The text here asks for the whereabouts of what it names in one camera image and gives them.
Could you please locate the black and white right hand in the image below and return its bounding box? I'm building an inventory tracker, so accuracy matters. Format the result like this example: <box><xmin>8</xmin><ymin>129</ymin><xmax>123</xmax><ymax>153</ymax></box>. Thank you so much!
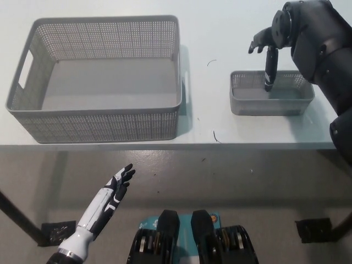
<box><xmin>247</xmin><ymin>9</ymin><xmax>293</xmax><ymax>93</ymax></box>

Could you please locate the large grey perforated basket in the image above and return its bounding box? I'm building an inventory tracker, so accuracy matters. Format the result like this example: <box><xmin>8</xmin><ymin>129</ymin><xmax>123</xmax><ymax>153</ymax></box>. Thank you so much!
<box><xmin>4</xmin><ymin>14</ymin><xmax>190</xmax><ymax>144</ymax></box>

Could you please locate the black table leg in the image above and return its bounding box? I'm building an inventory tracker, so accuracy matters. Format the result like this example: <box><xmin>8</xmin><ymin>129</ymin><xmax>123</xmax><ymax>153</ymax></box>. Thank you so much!
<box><xmin>0</xmin><ymin>189</ymin><xmax>47</xmax><ymax>247</ymax></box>

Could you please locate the small grey perforated basket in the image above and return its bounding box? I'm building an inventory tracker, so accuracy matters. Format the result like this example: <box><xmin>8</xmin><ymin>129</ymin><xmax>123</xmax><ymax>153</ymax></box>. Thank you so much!
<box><xmin>229</xmin><ymin>70</ymin><xmax>316</xmax><ymax>116</ymax></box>

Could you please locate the white and black left hand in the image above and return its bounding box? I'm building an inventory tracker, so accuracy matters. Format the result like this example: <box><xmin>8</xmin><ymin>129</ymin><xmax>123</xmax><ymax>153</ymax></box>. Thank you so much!
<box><xmin>57</xmin><ymin>163</ymin><xmax>136</xmax><ymax>261</ymax></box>

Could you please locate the black floor foot plate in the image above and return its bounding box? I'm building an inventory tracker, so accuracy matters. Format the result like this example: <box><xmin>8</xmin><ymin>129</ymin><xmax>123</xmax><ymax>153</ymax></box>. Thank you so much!
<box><xmin>41</xmin><ymin>220</ymin><xmax>76</xmax><ymax>247</ymax></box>
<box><xmin>295</xmin><ymin>218</ymin><xmax>334</xmax><ymax>244</ymax></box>

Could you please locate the black ribbed robot body block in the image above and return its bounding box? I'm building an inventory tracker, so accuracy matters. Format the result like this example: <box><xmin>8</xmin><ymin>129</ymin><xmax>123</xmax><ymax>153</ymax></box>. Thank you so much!
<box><xmin>126</xmin><ymin>209</ymin><xmax>181</xmax><ymax>264</ymax></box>
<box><xmin>191</xmin><ymin>210</ymin><xmax>260</xmax><ymax>264</ymax></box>

